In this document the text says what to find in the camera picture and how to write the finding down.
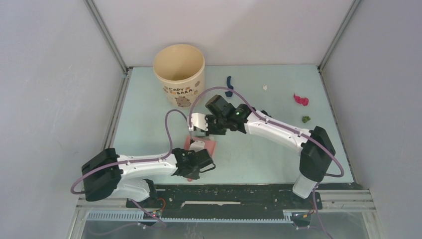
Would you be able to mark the beige capybara bucket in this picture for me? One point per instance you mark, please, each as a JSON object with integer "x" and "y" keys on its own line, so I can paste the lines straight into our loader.
{"x": 180, "y": 69}

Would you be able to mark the right aluminium frame post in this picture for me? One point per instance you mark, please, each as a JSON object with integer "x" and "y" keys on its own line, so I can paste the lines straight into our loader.
{"x": 339, "y": 33}

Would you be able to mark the aluminium frame post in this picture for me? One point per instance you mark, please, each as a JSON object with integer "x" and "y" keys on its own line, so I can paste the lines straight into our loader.
{"x": 339, "y": 33}
{"x": 101, "y": 24}

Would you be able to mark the magenta paper scrap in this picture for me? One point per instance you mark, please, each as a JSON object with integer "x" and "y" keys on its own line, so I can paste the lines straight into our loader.
{"x": 301, "y": 100}

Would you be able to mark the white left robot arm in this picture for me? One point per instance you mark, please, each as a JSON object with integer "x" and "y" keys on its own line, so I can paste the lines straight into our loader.
{"x": 110, "y": 175}

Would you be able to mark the pink plastic dustpan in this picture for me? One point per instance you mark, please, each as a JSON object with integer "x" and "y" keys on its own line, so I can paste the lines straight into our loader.
{"x": 199, "y": 143}

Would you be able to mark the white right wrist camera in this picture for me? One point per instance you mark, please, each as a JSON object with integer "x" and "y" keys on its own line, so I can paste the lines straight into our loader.
{"x": 197, "y": 124}

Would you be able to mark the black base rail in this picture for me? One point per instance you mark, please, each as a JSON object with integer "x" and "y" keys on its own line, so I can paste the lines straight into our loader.
{"x": 230, "y": 201}

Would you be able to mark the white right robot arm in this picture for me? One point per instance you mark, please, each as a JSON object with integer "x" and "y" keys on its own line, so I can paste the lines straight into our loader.
{"x": 314, "y": 146}

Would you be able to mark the grey cable duct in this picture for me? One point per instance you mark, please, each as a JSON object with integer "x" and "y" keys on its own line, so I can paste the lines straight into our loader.
{"x": 140, "y": 217}

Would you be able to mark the green paper scrap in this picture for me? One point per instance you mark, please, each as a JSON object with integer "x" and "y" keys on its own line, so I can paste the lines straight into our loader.
{"x": 306, "y": 119}

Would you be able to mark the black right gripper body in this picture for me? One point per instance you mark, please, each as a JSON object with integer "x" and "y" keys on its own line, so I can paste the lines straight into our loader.
{"x": 216, "y": 125}

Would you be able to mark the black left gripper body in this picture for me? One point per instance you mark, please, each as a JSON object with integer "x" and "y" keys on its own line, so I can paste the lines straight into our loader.
{"x": 194, "y": 174}

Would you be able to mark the long dark blue scrap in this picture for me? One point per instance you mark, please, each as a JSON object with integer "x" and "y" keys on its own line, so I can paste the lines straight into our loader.
{"x": 229, "y": 93}

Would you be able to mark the left aluminium frame post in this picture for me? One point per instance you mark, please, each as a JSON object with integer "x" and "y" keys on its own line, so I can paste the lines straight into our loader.
{"x": 101, "y": 24}

